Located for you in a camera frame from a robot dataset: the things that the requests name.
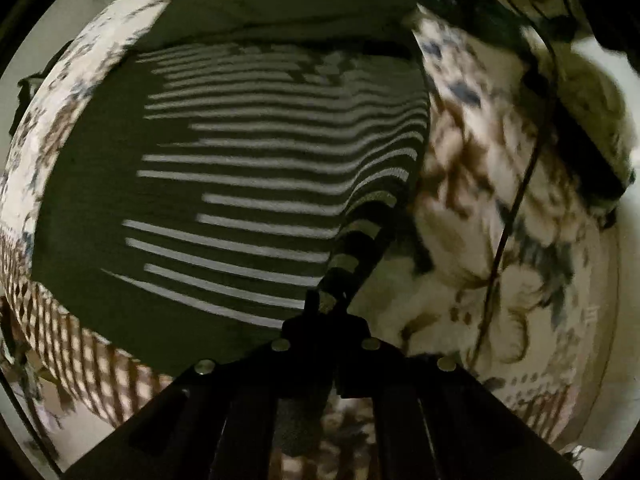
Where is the dark green striped garment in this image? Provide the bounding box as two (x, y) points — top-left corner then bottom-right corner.
(30, 0), (434, 362)

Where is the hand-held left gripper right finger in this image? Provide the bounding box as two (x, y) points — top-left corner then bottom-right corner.
(325, 313), (584, 480)

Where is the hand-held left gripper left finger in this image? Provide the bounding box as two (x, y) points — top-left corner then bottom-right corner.
(64, 289), (335, 480)

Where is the black strap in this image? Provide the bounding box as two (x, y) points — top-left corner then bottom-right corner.
(520, 67), (632, 208)

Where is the floral printed bedsheet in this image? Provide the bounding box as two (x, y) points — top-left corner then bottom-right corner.
(0, 0), (629, 466)

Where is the thin black cable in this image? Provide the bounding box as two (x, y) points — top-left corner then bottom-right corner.
(469, 20), (559, 367)

